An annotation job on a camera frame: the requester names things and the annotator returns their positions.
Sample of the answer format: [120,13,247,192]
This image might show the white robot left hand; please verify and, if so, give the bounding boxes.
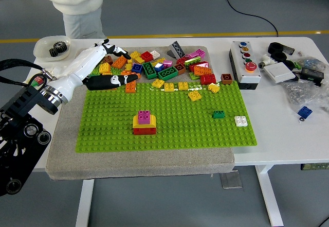
[47,39,139,104]

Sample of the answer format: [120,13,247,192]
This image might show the yellow curved brick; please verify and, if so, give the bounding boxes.
[133,115,157,129]

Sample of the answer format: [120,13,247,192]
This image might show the magenta square brick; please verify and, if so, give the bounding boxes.
[138,110,152,125]

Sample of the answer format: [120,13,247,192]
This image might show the orange flat long brick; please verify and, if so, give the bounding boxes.
[120,69,141,80]

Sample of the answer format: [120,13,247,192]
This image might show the green long upturned brick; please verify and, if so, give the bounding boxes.
[157,66,178,81]
[142,62,157,80]

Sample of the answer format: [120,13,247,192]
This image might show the grey long brick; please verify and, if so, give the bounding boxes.
[167,41,186,60]

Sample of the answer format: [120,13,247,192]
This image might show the red stepped brick stack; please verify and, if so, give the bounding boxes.
[133,127,157,136]

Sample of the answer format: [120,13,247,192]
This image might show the brown upturned brick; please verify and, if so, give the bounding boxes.
[173,63,186,75]

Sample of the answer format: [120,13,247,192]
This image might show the pink long brick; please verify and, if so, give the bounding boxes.
[188,48,206,60]

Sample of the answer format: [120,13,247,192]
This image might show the lime green long brick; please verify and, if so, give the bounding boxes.
[184,56,203,69]

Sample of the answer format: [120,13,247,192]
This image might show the red glossy sloped brick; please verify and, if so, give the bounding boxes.
[189,61,210,71]

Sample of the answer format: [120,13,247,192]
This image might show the red rounded brick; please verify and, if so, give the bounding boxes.
[199,74,216,85]

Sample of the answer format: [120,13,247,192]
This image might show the black metal gear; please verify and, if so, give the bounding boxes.
[55,41,69,54]
[49,45,61,58]

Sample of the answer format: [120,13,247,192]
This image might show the white plastic bowl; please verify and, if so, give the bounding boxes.
[33,36,72,62]

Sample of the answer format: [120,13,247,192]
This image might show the grey-brown mat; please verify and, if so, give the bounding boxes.
[45,46,236,181]

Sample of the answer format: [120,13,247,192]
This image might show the green studded baseplate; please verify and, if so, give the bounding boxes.
[75,79,258,153]

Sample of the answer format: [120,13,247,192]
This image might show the white table leg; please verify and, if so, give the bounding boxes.
[254,164,285,227]
[76,179,95,227]

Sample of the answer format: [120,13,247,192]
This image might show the white push-button control box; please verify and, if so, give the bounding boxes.
[228,40,263,91]

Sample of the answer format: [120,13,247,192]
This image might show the white pipe fitting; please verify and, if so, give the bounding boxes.
[258,54,278,70]

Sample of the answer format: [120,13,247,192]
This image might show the black clamp with metal plate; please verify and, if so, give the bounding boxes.
[267,42,296,56]

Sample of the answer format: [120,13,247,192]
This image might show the grey floor plate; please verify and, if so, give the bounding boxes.
[220,170,244,189]

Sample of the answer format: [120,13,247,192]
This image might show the clear bag of blue parts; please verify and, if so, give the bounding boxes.
[295,56,329,71]

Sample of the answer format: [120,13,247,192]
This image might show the black power adapter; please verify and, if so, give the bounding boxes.
[300,67,325,86]

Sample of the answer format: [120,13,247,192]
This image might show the clear bag of screws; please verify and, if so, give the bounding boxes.
[281,79,329,114]

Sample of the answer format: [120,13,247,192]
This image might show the table height control panel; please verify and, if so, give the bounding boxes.
[300,162,329,171]

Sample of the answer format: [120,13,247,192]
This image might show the white switch box green red buttons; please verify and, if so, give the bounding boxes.
[27,75,44,88]

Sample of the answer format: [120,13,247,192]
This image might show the black floor cable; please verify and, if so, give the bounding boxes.
[223,0,280,38]

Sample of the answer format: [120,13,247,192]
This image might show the white wall switch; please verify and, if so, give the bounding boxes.
[263,62,297,84]

